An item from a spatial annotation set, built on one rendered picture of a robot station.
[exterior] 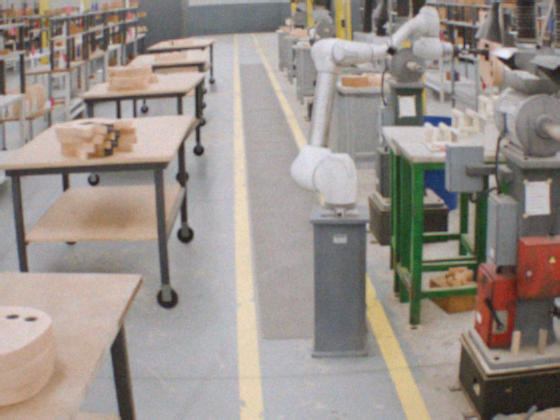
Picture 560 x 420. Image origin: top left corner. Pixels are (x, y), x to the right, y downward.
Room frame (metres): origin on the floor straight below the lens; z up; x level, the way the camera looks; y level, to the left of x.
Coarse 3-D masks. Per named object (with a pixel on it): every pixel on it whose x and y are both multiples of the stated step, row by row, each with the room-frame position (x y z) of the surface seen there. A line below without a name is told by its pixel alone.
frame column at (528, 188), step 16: (528, 176) 3.46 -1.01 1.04; (544, 176) 3.46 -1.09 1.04; (512, 192) 3.58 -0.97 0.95; (528, 192) 3.46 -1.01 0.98; (544, 192) 3.46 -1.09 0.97; (528, 208) 3.46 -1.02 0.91; (544, 208) 3.46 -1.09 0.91; (528, 224) 3.46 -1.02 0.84; (544, 224) 3.46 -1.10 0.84; (512, 272) 3.52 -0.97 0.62; (528, 304) 3.46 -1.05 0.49; (544, 304) 3.46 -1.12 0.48; (528, 320) 3.46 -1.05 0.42; (544, 320) 3.46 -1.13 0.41; (528, 336) 3.45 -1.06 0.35
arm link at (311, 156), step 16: (320, 48) 4.53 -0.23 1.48; (320, 64) 4.51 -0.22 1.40; (336, 64) 4.50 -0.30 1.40; (320, 80) 4.51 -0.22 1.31; (336, 80) 4.53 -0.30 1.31; (320, 96) 4.49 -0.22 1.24; (320, 112) 4.48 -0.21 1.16; (320, 128) 4.47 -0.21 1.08; (320, 144) 4.46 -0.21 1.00; (304, 160) 4.44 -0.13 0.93; (320, 160) 4.42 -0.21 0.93; (304, 176) 4.42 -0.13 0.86
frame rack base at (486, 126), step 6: (480, 114) 4.84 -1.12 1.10; (480, 120) 4.73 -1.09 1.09; (486, 120) 4.64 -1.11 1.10; (492, 120) 4.64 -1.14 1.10; (480, 126) 4.73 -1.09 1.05; (486, 126) 4.64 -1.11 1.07; (492, 126) 4.64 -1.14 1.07; (486, 132) 4.64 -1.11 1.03; (492, 132) 4.64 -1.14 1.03; (498, 132) 4.64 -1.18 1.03; (486, 138) 4.64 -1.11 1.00; (492, 138) 4.64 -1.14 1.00; (504, 138) 4.64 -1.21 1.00; (486, 144) 4.64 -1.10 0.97; (492, 144) 4.64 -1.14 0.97; (504, 144) 4.64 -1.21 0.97; (486, 150) 4.64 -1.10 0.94; (492, 150) 4.64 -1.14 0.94
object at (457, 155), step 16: (448, 144) 3.77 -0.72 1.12; (464, 144) 3.76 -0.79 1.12; (480, 144) 3.77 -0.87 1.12; (448, 160) 3.75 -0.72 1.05; (464, 160) 3.72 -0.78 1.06; (480, 160) 3.72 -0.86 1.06; (448, 176) 3.75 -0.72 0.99; (464, 176) 3.72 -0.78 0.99; (480, 176) 3.72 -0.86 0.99; (464, 192) 3.72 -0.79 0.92
